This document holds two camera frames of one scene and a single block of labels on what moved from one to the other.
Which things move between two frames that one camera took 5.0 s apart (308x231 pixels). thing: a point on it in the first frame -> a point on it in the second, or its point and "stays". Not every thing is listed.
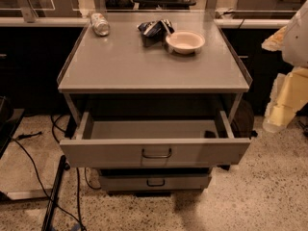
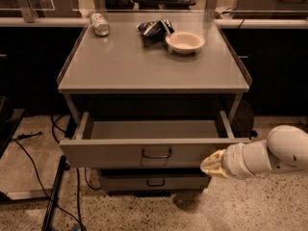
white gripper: x=297 y=38 -> x=233 y=161
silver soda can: x=100 y=24 stays
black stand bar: x=49 y=216 stays
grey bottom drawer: x=153 y=182 stays
